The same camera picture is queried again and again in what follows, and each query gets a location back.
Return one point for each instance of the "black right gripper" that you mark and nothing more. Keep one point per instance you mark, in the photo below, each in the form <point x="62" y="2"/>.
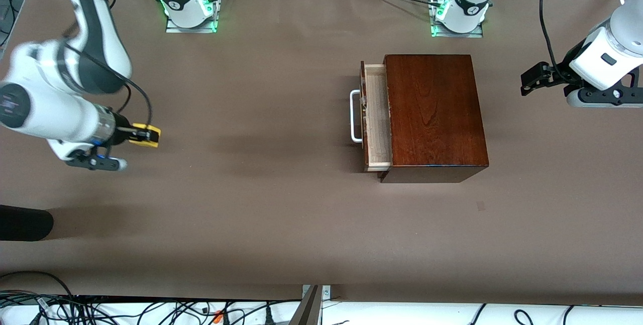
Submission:
<point x="121" y="133"/>

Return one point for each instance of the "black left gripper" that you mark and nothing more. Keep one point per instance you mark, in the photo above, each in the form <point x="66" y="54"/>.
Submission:
<point x="558" y="72"/>

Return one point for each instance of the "yellow wooden block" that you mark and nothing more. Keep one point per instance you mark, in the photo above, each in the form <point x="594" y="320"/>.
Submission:
<point x="148" y="144"/>

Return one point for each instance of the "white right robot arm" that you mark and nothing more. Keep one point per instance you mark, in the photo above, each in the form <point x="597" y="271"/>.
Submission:
<point x="55" y="114"/>

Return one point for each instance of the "dark brown wooden cabinet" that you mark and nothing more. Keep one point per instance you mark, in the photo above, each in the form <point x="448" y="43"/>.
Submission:
<point x="437" y="114"/>

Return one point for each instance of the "black cylinder object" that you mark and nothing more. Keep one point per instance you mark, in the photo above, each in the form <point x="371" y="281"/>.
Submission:
<point x="25" y="223"/>

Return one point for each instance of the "grey metal bar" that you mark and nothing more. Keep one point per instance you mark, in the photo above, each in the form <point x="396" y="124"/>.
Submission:
<point x="309" y="310"/>

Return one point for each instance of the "silver metal bracket plate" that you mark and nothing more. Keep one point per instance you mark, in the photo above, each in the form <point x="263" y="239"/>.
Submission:
<point x="326" y="292"/>

